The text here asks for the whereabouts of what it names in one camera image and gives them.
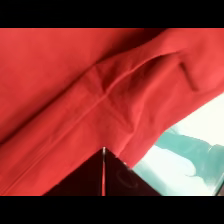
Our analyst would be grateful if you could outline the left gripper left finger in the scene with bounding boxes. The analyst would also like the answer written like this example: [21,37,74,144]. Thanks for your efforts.
[43,148,105,197]

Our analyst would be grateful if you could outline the red T-shirt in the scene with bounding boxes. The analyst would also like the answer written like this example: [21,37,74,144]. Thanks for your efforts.
[0,27,224,197]

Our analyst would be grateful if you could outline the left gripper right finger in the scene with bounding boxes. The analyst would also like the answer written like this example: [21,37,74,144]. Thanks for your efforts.
[104,147,162,197]

